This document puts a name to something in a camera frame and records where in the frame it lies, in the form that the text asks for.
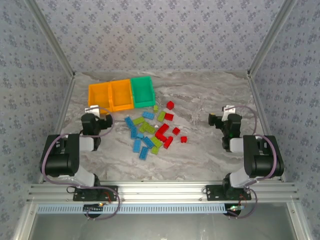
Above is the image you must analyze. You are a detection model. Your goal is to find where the orange plastic bin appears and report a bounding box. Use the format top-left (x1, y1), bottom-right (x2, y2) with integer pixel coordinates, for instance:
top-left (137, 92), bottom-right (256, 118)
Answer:
top-left (109, 79), bottom-right (135, 113)
top-left (88, 82), bottom-right (113, 113)

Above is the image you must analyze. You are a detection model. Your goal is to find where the green plastic bin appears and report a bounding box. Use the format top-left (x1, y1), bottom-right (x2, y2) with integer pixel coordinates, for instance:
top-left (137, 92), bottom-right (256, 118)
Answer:
top-left (130, 75), bottom-right (156, 109)

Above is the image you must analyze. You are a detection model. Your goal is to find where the long red lego brick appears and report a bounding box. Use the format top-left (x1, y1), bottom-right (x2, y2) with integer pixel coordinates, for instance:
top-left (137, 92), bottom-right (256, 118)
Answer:
top-left (154, 123), bottom-right (170, 138)
top-left (163, 136), bottom-right (174, 150)

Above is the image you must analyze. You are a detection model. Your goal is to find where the small circuit board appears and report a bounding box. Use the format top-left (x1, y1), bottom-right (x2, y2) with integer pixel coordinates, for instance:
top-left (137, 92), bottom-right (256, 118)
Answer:
top-left (83, 203), bottom-right (105, 213)
top-left (226, 204), bottom-right (245, 216)

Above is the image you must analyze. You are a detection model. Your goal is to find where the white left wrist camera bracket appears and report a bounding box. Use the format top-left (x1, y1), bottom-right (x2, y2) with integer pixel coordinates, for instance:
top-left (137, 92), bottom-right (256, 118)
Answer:
top-left (84, 105), bottom-right (101, 116)

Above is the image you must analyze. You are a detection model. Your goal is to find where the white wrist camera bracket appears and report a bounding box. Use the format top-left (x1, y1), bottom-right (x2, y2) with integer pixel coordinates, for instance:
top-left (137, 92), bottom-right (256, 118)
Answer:
top-left (221, 104), bottom-right (237, 118)
top-left (84, 105), bottom-right (101, 116)

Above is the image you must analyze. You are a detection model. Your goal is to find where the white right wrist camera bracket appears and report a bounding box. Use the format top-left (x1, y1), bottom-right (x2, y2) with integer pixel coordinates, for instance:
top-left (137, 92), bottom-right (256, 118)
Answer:
top-left (221, 104), bottom-right (237, 118)

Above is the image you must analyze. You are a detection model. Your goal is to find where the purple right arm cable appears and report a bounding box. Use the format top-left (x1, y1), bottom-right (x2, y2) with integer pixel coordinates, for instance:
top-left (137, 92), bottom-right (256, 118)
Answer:
top-left (228, 104), bottom-right (286, 220)

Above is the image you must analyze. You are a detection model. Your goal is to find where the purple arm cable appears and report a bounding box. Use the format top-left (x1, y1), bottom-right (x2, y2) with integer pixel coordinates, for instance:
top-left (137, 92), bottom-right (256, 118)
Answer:
top-left (228, 104), bottom-right (286, 220)
top-left (40, 106), bottom-right (121, 221)

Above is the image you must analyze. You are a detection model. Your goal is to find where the aluminium side rail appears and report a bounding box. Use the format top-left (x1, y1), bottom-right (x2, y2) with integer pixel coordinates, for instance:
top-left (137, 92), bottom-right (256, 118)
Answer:
top-left (38, 72), bottom-right (77, 185)
top-left (247, 72), bottom-right (287, 183)

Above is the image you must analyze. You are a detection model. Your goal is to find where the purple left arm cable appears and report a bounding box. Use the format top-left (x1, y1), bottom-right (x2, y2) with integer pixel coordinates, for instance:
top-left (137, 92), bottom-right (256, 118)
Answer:
top-left (40, 106), bottom-right (121, 221)

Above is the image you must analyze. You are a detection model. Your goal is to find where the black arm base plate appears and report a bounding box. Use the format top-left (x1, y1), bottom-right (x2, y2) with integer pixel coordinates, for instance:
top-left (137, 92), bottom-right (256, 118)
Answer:
top-left (72, 185), bottom-right (119, 202)
top-left (205, 184), bottom-right (252, 202)

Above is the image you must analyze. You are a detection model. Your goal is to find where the wide aluminium base rail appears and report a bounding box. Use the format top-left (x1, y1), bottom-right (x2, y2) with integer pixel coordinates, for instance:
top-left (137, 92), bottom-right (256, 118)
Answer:
top-left (26, 181), bottom-right (300, 203)

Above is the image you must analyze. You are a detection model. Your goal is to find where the aluminium frame post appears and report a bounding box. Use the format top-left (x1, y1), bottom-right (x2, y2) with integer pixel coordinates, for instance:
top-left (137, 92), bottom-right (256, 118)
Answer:
top-left (24, 0), bottom-right (77, 77)
top-left (247, 0), bottom-right (300, 77)

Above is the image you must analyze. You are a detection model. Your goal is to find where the slotted cable duct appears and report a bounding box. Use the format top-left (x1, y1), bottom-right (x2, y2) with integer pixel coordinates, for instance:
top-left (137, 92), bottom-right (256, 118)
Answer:
top-left (36, 202), bottom-right (231, 215)

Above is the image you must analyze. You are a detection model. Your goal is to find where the aluminium frame leg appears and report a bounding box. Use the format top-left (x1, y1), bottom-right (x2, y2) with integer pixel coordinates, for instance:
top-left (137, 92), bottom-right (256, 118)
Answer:
top-left (11, 202), bottom-right (38, 240)
top-left (286, 202), bottom-right (310, 240)

